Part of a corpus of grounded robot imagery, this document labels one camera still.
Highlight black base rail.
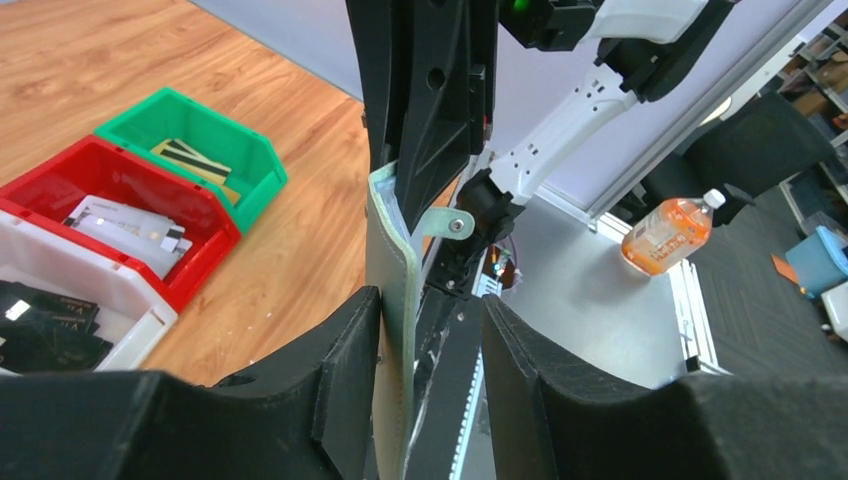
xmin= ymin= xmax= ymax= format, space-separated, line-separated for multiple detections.
xmin=404 ymin=245 xmax=505 ymax=480

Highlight storage shelf rack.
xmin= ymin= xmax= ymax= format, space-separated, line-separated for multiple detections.
xmin=778 ymin=2 xmax=847 ymax=197

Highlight white cards stack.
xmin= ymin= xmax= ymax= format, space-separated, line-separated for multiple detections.
xmin=63 ymin=195 xmax=193 ymax=279

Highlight red plastic bin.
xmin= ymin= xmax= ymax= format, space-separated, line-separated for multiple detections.
xmin=1 ymin=135 xmax=242 ymax=312

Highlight black cards stack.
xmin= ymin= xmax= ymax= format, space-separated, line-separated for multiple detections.
xmin=1 ymin=280 xmax=113 ymax=374

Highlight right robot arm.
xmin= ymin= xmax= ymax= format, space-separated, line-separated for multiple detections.
xmin=346 ymin=1 xmax=733 ymax=299

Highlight white plastic bin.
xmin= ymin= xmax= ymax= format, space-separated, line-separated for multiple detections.
xmin=1 ymin=212 xmax=178 ymax=371

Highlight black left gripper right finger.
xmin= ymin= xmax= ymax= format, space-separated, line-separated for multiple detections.
xmin=482 ymin=295 xmax=847 ymax=479

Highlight orange drink bottle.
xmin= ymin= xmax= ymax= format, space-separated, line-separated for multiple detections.
xmin=620 ymin=189 xmax=726 ymax=276

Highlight teal leather card holder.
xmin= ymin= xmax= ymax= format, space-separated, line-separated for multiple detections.
xmin=365 ymin=161 xmax=475 ymax=479

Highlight gold cards in green bin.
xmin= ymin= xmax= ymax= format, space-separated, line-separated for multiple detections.
xmin=151 ymin=138 xmax=241 ymax=205

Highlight green plastic bin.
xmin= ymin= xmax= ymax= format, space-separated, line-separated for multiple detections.
xmin=95 ymin=88 xmax=288 ymax=234

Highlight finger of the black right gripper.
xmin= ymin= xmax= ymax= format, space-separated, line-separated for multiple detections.
xmin=346 ymin=0 xmax=412 ymax=171
xmin=395 ymin=1 xmax=499 ymax=230

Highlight blue storage box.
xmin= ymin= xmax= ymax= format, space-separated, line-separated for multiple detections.
xmin=785 ymin=226 xmax=847 ymax=299

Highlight black office chair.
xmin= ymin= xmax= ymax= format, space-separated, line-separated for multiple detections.
xmin=633 ymin=92 xmax=836 ymax=227

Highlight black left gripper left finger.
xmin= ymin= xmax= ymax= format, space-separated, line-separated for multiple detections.
xmin=1 ymin=286 xmax=381 ymax=479

